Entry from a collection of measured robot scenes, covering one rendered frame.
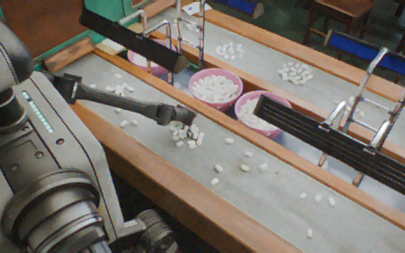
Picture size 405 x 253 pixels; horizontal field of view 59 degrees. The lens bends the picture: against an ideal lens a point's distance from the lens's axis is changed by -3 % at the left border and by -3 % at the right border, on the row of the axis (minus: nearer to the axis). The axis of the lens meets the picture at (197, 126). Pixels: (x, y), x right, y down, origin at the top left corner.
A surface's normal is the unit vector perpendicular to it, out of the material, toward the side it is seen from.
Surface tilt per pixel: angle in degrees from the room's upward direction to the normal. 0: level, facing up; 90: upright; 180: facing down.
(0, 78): 90
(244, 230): 0
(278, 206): 0
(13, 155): 0
